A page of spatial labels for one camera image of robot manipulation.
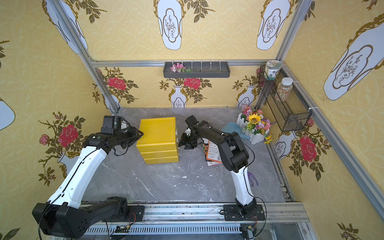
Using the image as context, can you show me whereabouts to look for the artificial flower bouquet white fence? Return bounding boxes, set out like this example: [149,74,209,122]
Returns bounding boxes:
[236,105,272,145]

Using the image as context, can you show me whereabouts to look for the aluminium corner frame post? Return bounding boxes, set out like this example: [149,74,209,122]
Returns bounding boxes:
[45,1,120,115]

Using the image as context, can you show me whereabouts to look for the black wire mesh basket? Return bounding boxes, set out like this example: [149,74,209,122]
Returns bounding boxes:
[255,66,312,132]

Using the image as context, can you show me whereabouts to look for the clear jar white lid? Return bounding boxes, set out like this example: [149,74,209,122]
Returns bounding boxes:
[275,77,293,102]

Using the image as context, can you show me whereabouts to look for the orange marigold seed bag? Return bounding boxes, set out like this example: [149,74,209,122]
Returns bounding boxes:
[206,141,223,164]
[206,161,222,167]

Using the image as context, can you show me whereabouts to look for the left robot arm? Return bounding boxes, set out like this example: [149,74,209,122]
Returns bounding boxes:
[32,127,143,239]

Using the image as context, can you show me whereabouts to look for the light blue plastic dustpan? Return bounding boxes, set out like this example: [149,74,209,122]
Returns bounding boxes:
[222,122,250,140]

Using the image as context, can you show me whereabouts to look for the jar with patterned label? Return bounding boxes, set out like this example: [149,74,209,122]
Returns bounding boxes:
[264,60,282,81]

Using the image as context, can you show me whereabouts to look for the grey wall shelf tray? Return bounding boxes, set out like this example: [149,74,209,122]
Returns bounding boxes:
[163,61,231,79]

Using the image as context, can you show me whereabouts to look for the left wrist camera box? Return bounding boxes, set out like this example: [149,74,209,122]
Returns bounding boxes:
[101,116,122,136]

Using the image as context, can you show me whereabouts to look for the yellow plastic drawer cabinet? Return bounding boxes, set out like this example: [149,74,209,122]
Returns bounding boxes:
[137,117,179,165]

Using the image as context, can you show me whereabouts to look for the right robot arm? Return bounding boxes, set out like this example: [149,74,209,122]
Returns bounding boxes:
[179,116,267,221]

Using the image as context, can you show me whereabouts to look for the small pink flowers on shelf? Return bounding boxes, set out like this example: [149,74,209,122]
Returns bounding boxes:
[170,63,192,73]

